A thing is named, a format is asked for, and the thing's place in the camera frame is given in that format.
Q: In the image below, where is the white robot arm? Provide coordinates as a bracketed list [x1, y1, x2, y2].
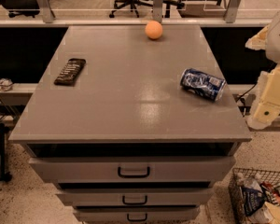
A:
[245, 11, 280, 130]

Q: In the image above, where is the crushed blue soda can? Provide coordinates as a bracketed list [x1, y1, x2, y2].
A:
[180, 68, 226, 102]

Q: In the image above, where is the top grey drawer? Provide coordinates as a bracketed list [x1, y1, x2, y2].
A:
[29, 156, 235, 183]

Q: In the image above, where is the grey drawer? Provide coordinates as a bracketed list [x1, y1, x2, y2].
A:
[74, 207, 200, 222]
[57, 188, 214, 206]
[29, 156, 235, 183]

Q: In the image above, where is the orange fruit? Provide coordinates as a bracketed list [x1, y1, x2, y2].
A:
[145, 21, 162, 39]

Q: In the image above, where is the grey drawer cabinet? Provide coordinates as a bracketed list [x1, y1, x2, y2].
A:
[10, 25, 250, 211]

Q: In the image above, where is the black office chair centre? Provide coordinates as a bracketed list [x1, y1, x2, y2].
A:
[109, 0, 185, 21]

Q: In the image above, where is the middle grey drawer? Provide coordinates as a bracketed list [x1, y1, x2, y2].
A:
[57, 188, 214, 206]

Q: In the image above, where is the bottom grey drawer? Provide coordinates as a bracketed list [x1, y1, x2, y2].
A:
[74, 207, 200, 222]

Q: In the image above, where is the black stand leg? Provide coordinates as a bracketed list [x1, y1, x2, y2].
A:
[0, 123, 12, 182]

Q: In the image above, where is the wire basket with snacks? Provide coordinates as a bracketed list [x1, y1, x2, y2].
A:
[229, 168, 280, 224]

